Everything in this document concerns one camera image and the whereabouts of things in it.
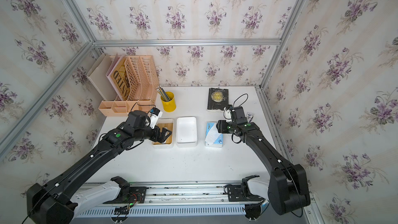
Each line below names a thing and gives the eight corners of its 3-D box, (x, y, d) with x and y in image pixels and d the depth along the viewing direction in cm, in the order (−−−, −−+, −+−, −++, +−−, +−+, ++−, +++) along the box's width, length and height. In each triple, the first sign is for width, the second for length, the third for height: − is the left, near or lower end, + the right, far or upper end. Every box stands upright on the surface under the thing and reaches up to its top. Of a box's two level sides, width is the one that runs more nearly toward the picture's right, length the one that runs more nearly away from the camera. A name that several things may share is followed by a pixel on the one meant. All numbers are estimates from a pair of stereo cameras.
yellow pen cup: (168, 114, 105) (166, 105, 98) (161, 104, 110) (158, 96, 103) (179, 107, 108) (178, 99, 101) (172, 98, 114) (170, 90, 107)
